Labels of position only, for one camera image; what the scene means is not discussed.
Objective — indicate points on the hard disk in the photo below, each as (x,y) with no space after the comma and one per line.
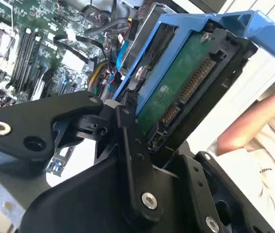
(176,80)

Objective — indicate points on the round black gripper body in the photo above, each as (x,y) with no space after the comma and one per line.
(84,208)

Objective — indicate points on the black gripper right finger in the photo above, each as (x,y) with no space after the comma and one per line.
(200,184)

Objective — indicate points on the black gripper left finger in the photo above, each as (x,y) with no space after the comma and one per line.
(18,131)

